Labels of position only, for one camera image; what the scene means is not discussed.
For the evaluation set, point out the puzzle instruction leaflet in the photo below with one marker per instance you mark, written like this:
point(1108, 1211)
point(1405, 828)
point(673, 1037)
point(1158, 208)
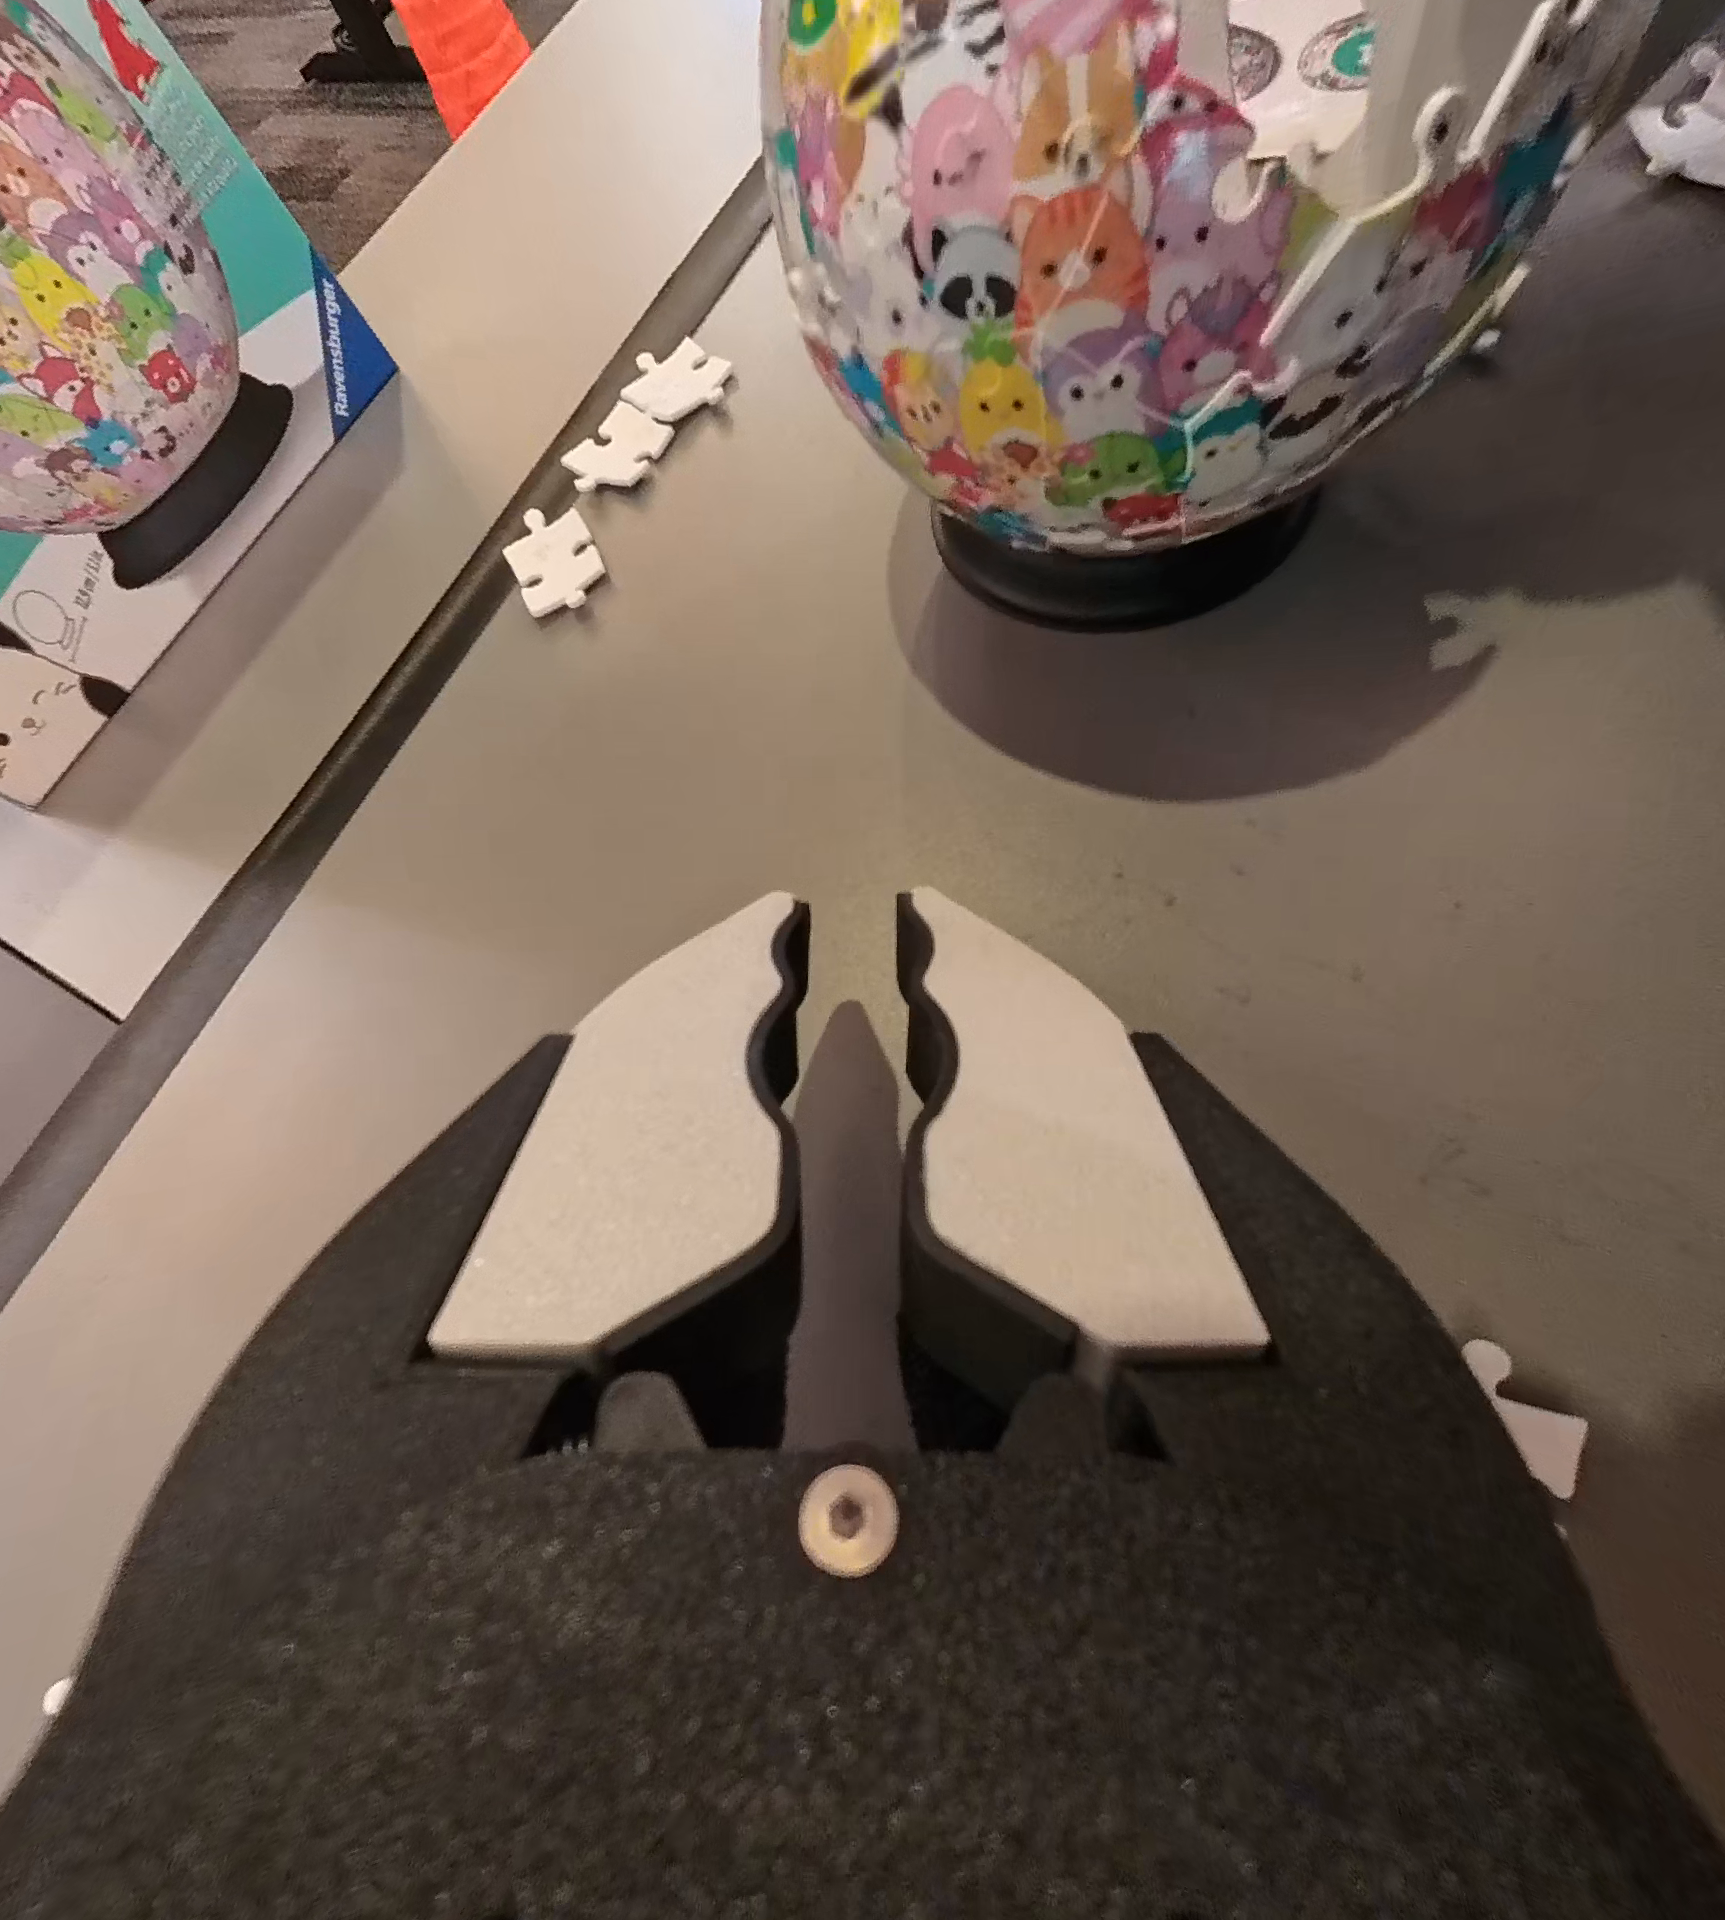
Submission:
point(1297, 54)

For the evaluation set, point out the orange plastic object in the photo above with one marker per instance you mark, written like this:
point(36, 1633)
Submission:
point(466, 54)

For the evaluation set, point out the colourful puzzle ball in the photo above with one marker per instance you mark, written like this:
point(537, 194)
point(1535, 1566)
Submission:
point(1102, 270)

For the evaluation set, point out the teal puzzle box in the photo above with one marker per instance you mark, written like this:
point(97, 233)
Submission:
point(83, 360)

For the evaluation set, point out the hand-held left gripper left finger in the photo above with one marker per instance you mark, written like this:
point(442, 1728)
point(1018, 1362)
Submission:
point(623, 1201)

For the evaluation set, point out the black ball stand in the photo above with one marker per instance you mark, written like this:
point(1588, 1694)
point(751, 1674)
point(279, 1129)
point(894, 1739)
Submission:
point(1126, 571)

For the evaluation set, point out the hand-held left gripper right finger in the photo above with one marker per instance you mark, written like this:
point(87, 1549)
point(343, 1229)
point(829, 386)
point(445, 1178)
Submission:
point(1079, 1201)

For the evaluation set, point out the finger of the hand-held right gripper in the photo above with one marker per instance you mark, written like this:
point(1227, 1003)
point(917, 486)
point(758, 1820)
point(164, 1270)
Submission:
point(1404, 60)

